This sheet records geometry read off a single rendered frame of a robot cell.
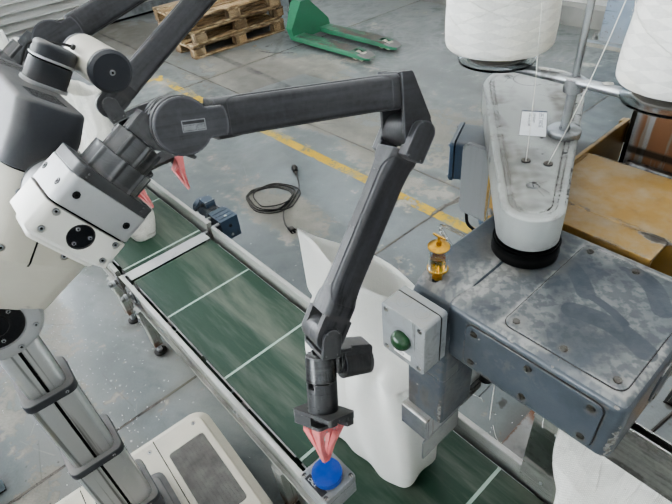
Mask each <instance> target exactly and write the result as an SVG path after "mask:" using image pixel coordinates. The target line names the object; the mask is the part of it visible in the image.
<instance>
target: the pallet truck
mask: <svg viewBox="0 0 672 504"><path fill-rule="evenodd" d="M288 2H289V5H288V6H287V8H288V11H287V12H288V20H287V26H286V29H287V32H288V34H289V36H290V39H291V40H293V41H296V42H299V43H303V44H306V45H310V46H313V47H317V48H320V49H324V50H327V51H331V52H334V53H338V54H342V55H345V56H348V57H352V58H353V59H354V60H357V59H359V60H360V61H361V62H362V61H370V58H373V57H375V55H374V53H373V52H371V51H369V50H367V49H364V48H361V47H357V46H354V45H350V44H346V43H342V42H338V41H335V40H331V39H327V38H323V37H320V36H316V35H312V34H315V33H318V32H324V33H327V34H331V35H335V36H339V37H343V38H347V39H351V40H355V41H359V42H363V43H367V44H371V45H374V46H379V47H380V48H381V49H383V48H385V49H386V50H397V48H398V47H400V46H401V44H400V43H399V42H398V41H396V40H394V39H392V38H389V37H385V36H381V35H377V34H373V33H368V32H364V31H359V30H355V29H351V28H347V27H343V26H338V25H335V24H330V22H329V18H328V16H326V15H325V14H324V13H323V12H322V11H321V10H320V9H319V8H318V7H317V6H315V5H314V4H313V3H312V2H311V1H310V0H288ZM353 50H354V51H353Z"/></svg>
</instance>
